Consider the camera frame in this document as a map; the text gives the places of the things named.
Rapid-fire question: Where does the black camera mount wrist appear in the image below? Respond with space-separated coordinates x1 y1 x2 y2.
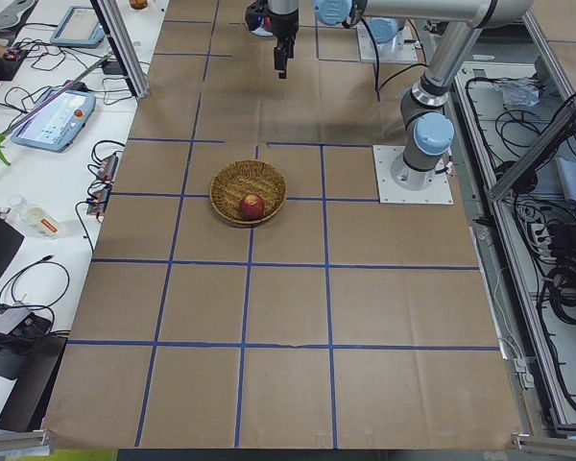
245 0 273 37

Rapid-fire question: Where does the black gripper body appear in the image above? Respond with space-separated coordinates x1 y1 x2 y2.
270 12 299 45

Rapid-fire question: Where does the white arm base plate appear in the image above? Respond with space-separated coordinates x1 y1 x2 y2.
372 145 453 206
356 24 419 64

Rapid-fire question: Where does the clear plastic bottle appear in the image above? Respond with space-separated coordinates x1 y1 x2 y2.
9 194 61 238

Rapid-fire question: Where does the dark red apple in basket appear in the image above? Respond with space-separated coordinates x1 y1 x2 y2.
239 193 265 221

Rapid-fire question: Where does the blue teach pendant far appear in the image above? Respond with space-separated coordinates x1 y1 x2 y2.
50 6 105 48

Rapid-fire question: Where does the green tipped metal pole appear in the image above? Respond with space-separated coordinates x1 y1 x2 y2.
0 52 113 166

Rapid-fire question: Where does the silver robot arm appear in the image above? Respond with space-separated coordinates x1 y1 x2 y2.
312 0 533 191

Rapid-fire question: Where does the brown wicker basket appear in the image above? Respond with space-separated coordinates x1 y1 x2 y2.
209 159 287 227

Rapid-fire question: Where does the blue teach pendant near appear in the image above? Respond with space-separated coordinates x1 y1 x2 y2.
11 90 96 153

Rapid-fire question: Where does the aluminium frame post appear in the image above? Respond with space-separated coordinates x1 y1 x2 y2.
90 0 150 100

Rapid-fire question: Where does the blue teach pendant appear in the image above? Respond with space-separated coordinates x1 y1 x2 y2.
50 6 105 48
11 90 96 153

